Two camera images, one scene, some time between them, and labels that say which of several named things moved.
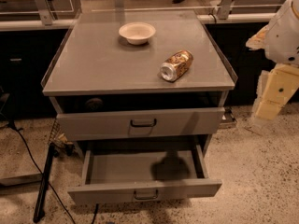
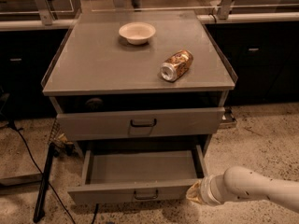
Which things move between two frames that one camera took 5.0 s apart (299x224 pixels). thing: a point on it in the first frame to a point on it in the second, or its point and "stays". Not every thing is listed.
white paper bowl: [136, 33] stays
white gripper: [282, 37] to [206, 189]
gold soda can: [177, 64] stays
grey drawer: [137, 174] stays
